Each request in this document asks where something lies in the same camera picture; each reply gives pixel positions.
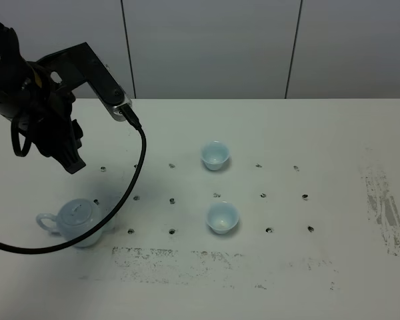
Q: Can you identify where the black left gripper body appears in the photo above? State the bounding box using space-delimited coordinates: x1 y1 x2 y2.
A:
16 83 80 157

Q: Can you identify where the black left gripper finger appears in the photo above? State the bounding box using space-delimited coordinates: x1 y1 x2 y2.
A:
51 133 86 173

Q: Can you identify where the blue porcelain teapot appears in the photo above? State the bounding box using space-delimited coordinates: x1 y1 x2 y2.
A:
35 199 106 241

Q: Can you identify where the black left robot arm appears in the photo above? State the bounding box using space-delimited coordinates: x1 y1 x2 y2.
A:
0 23 85 174

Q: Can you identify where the far blue porcelain teacup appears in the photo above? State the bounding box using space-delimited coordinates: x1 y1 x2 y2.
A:
201 141 230 171

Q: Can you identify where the blue porcelain teacup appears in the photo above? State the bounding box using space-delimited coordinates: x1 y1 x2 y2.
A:
201 141 230 171
205 201 239 235

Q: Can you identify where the near blue porcelain teacup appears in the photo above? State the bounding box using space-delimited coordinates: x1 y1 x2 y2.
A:
205 201 239 235

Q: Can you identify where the black left arm wire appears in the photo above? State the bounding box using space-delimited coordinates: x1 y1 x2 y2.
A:
10 113 33 157

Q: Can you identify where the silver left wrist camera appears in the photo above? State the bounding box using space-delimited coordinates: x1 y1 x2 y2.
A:
37 42 131 122

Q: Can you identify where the black left camera cable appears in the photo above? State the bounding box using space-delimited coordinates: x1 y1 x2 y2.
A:
0 105 147 255

